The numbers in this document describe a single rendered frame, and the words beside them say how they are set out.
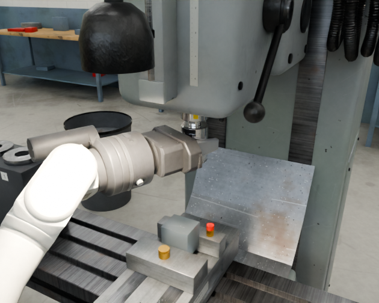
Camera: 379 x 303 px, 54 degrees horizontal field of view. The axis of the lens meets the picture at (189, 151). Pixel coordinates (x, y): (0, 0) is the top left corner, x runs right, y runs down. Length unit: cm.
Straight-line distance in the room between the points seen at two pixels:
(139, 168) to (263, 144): 53
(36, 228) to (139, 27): 27
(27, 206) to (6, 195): 55
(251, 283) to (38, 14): 665
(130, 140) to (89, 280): 40
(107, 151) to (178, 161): 12
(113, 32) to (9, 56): 768
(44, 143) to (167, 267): 32
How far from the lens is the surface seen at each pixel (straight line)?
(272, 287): 85
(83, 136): 56
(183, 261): 72
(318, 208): 106
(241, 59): 52
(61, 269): 91
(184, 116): 62
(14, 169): 96
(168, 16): 50
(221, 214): 104
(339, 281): 232
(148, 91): 51
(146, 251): 75
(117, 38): 35
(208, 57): 50
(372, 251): 261
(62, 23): 635
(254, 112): 50
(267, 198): 102
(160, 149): 56
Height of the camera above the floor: 148
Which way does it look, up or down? 24 degrees down
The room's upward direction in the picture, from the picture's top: straight up
